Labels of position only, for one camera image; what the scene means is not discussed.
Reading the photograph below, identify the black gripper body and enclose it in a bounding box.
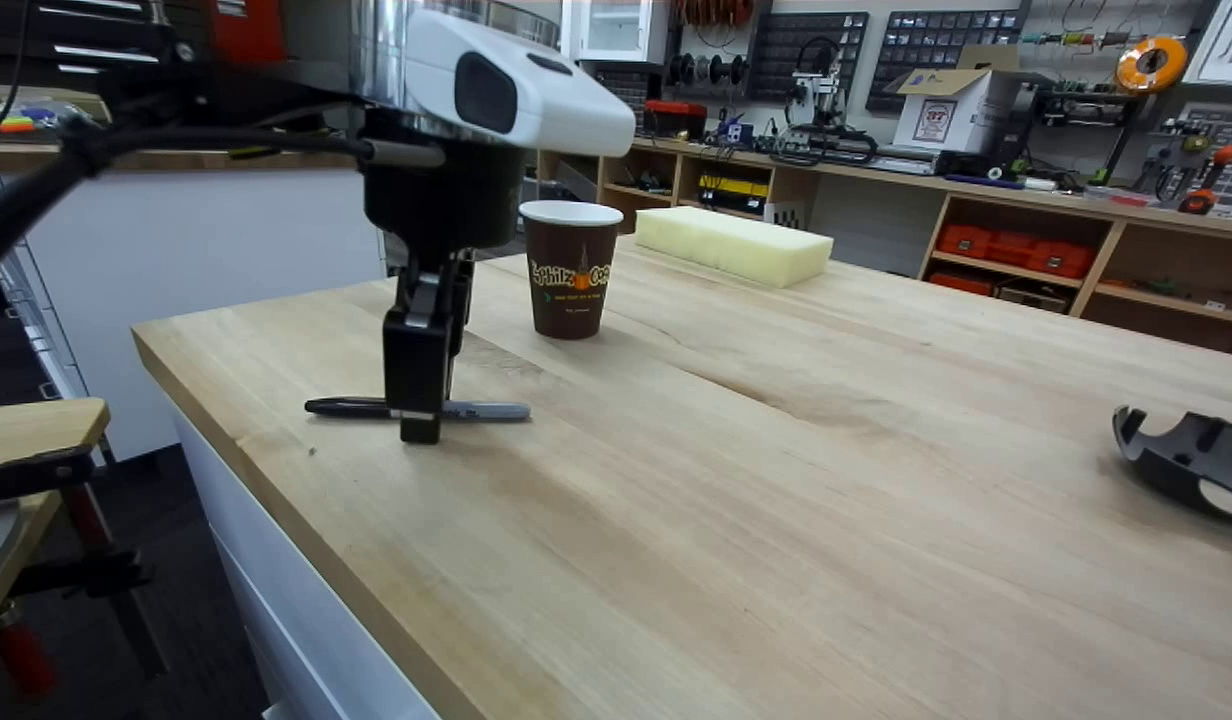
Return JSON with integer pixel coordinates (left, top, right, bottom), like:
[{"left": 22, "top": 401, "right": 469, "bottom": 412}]
[{"left": 357, "top": 107, "right": 527, "bottom": 266}]

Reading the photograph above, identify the black and grey marker pen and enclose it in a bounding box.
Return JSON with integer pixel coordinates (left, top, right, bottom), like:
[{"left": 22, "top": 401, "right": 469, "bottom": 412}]
[{"left": 302, "top": 392, "right": 532, "bottom": 429}]

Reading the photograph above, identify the brown paper cup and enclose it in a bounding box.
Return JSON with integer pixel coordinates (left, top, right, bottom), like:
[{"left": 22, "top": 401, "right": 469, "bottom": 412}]
[{"left": 514, "top": 196, "right": 627, "bottom": 343}]

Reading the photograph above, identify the white glass door cabinet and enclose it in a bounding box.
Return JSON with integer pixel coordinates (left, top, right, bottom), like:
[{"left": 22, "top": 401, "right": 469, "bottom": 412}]
[{"left": 556, "top": 0, "right": 670, "bottom": 70}]

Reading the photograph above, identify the red cabinet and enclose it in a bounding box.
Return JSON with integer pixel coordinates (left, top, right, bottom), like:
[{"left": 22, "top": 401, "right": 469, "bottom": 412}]
[{"left": 211, "top": 0, "right": 292, "bottom": 72}]

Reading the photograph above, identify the red and black toolbox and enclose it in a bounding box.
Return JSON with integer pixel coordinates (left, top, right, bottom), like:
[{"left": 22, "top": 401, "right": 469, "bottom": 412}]
[{"left": 640, "top": 98, "right": 711, "bottom": 144}]

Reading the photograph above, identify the pale yellow foam block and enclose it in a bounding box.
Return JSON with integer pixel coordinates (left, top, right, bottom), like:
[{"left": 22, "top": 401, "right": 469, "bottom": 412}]
[{"left": 632, "top": 203, "right": 836, "bottom": 296}]

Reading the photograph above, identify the yellow box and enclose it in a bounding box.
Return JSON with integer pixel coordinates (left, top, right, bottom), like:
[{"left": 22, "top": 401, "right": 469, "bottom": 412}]
[{"left": 690, "top": 173, "right": 774, "bottom": 212}]

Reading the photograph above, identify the wooden stool with red legs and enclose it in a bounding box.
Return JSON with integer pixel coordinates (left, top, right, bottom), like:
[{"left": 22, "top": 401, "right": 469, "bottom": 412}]
[{"left": 0, "top": 397, "right": 173, "bottom": 705}]

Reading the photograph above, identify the black drawer rack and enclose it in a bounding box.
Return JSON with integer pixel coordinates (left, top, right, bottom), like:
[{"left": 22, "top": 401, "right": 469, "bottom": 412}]
[{"left": 0, "top": 0, "right": 166, "bottom": 93}]

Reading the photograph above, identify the black bench machine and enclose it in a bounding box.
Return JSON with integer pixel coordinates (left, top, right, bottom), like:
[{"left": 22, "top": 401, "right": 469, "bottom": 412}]
[{"left": 770, "top": 57, "right": 888, "bottom": 173}]

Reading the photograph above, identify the narrow black pegboard panel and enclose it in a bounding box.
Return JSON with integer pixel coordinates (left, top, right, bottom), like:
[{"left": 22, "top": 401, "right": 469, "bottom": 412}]
[{"left": 746, "top": 9, "right": 871, "bottom": 107}]

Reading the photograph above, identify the red storage bin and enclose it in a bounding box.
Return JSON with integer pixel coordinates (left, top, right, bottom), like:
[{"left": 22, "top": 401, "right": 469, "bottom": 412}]
[
  {"left": 936, "top": 220, "right": 997, "bottom": 266},
  {"left": 1037, "top": 236, "right": 1095, "bottom": 279},
  {"left": 986, "top": 227, "right": 1047, "bottom": 272}
]

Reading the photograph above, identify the white cardboard box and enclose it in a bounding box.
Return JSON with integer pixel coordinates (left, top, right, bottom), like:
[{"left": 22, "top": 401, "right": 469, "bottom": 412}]
[{"left": 891, "top": 47, "right": 1032, "bottom": 157}]

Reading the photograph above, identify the wide black pegboard panel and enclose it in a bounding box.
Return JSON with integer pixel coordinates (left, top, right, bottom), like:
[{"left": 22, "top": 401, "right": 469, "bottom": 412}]
[{"left": 862, "top": 9, "right": 1029, "bottom": 115}]

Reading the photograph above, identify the long wooden shelf unit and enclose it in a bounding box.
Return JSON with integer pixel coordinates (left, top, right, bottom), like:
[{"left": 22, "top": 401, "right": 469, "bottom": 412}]
[{"left": 532, "top": 120, "right": 1232, "bottom": 359}]

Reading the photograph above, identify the orange tape roll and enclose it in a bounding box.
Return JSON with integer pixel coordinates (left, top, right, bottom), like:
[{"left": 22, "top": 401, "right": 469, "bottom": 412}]
[{"left": 1112, "top": 33, "right": 1190, "bottom": 98}]

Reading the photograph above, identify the red power drill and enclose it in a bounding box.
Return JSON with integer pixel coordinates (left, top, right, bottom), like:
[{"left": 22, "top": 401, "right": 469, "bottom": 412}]
[{"left": 1177, "top": 142, "right": 1232, "bottom": 220}]

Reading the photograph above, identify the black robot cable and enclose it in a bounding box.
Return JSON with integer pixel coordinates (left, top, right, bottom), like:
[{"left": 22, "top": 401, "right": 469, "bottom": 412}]
[{"left": 0, "top": 115, "right": 446, "bottom": 291}]

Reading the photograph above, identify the white slanted metal frame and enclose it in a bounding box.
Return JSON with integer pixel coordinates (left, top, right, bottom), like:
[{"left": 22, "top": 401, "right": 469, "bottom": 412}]
[{"left": 0, "top": 164, "right": 93, "bottom": 405}]

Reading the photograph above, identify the white picture frame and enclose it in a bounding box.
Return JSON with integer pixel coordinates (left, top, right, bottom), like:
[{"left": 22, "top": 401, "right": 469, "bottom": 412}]
[{"left": 1184, "top": 0, "right": 1232, "bottom": 93}]

